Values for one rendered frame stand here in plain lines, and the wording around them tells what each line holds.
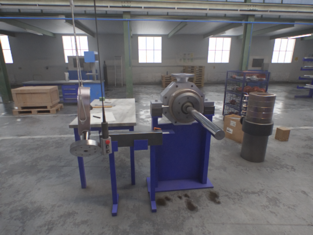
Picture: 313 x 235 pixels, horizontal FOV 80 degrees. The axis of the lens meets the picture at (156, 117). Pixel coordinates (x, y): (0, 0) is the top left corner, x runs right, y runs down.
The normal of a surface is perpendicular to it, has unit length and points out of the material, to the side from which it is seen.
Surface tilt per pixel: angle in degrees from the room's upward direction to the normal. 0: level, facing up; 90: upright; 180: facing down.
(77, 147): 131
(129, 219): 0
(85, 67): 90
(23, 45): 90
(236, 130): 90
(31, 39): 90
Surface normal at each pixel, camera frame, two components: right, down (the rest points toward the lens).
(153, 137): 0.12, 0.29
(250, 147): -0.65, 0.22
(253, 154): -0.40, 0.26
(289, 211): 0.00, -0.96
